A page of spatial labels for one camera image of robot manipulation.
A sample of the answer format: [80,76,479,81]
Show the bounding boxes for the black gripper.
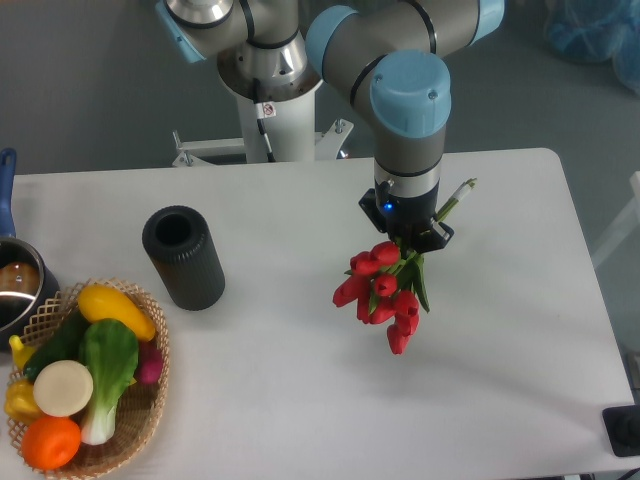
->
[358,187,454,253]

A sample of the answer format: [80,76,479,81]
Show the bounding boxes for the red tulip bouquet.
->
[332,177,478,356]

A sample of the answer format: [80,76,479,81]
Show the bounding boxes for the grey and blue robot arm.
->
[156,1,505,253]

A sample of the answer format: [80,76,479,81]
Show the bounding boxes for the dark grey ribbed vase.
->
[142,205,225,311]

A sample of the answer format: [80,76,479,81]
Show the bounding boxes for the blue plastic bag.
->
[543,1,639,94]

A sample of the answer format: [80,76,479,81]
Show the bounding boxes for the black device at table edge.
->
[602,405,639,458]

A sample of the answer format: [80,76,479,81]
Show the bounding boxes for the purple red radish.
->
[134,342,164,385]

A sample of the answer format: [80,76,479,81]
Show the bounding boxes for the yellow squash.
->
[77,284,156,342]

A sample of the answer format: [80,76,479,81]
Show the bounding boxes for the green bok choy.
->
[80,319,139,446]

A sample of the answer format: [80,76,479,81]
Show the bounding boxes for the woven wicker basket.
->
[20,278,170,479]

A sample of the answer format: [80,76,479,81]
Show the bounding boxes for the dark green cucumber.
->
[23,309,90,382]

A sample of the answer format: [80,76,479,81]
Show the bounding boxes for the cream round bun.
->
[33,360,93,417]

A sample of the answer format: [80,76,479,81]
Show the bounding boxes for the yellow banana tip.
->
[9,335,36,370]

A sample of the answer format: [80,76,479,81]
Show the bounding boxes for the orange fruit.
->
[21,417,81,470]

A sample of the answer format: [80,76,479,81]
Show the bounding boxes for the yellow bell pepper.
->
[4,379,43,425]

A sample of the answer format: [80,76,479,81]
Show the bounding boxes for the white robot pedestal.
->
[171,29,355,168]

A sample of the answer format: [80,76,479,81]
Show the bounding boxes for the black cable on pedestal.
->
[251,77,277,164]

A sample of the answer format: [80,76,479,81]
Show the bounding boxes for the white furniture frame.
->
[591,171,639,269]

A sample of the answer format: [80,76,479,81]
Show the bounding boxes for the blue handled saucepan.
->
[1,148,59,353]

